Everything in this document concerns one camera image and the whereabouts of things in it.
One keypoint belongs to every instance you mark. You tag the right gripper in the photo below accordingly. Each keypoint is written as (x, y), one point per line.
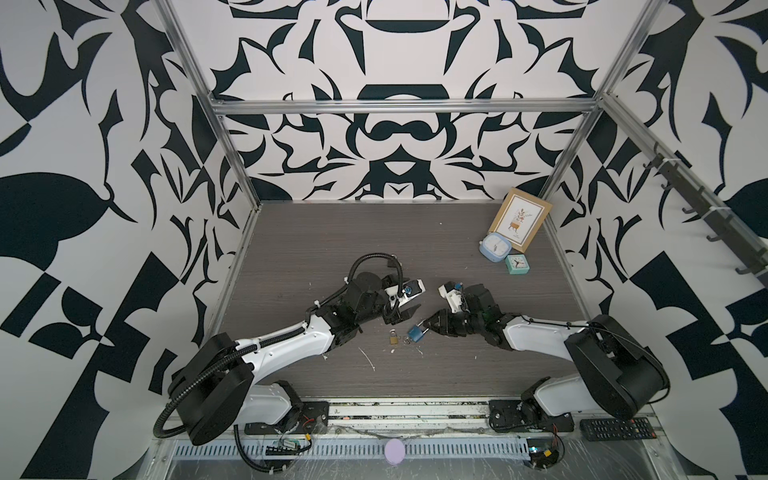
(444, 318)

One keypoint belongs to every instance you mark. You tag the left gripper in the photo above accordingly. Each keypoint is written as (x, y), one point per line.
(406, 313)

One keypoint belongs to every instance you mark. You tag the blue padlock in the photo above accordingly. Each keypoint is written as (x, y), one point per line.
(414, 334)

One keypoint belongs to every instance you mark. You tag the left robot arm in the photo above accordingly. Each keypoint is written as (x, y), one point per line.
(222, 385)

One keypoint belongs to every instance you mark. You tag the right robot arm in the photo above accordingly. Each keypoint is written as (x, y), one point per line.
(614, 373)

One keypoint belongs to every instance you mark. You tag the blue round alarm clock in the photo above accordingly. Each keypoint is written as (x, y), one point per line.
(495, 247)

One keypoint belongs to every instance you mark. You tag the green square alarm clock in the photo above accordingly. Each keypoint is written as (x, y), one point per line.
(517, 264)

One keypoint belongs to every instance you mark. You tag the purple round cap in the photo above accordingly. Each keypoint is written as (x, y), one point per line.
(395, 451)

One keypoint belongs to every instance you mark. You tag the black remote control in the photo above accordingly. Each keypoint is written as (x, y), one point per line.
(611, 429)

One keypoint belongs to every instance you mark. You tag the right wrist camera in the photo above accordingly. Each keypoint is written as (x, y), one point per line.
(452, 293)

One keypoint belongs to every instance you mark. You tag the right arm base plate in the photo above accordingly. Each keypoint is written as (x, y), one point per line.
(510, 414)

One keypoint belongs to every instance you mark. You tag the wooden picture frame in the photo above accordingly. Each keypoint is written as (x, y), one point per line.
(519, 218)

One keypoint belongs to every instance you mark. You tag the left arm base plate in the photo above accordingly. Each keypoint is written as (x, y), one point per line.
(310, 414)

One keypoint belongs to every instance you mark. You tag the black wall hook rack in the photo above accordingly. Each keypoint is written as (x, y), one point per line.
(725, 225)

